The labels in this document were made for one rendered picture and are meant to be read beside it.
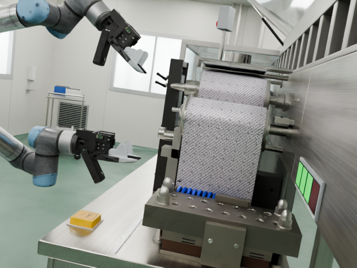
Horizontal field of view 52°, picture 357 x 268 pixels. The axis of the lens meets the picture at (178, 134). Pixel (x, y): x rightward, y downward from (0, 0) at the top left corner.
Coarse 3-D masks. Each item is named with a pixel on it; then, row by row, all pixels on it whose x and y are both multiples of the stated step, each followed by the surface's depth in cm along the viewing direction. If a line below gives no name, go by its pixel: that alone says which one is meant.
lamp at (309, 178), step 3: (309, 174) 73; (309, 177) 73; (309, 180) 72; (306, 183) 75; (309, 183) 72; (306, 186) 74; (309, 186) 71; (306, 189) 74; (309, 189) 71; (306, 192) 73; (309, 192) 70; (306, 195) 73; (309, 195) 70; (306, 198) 72
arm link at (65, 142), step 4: (64, 132) 117; (68, 132) 117; (72, 132) 117; (60, 136) 116; (64, 136) 116; (68, 136) 116; (72, 136) 116; (60, 140) 115; (64, 140) 115; (68, 140) 115; (60, 144) 115; (64, 144) 115; (68, 144) 115; (60, 148) 116; (64, 148) 116; (68, 148) 115; (60, 152) 118; (64, 152) 117; (68, 152) 116
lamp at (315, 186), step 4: (316, 184) 66; (312, 188) 68; (316, 188) 65; (312, 192) 68; (316, 192) 65; (312, 196) 67; (316, 196) 64; (312, 200) 67; (316, 200) 64; (312, 204) 66; (312, 208) 66
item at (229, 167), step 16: (192, 144) 112; (208, 144) 111; (224, 144) 110; (240, 144) 109; (192, 160) 112; (208, 160) 111; (224, 160) 111; (240, 160) 110; (256, 160) 109; (192, 176) 113; (208, 176) 112; (224, 176) 111; (240, 176) 110; (208, 192) 113; (224, 192) 112; (240, 192) 111
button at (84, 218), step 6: (72, 216) 107; (78, 216) 108; (84, 216) 109; (90, 216) 109; (96, 216) 110; (72, 222) 107; (78, 222) 107; (84, 222) 106; (90, 222) 106; (96, 222) 109
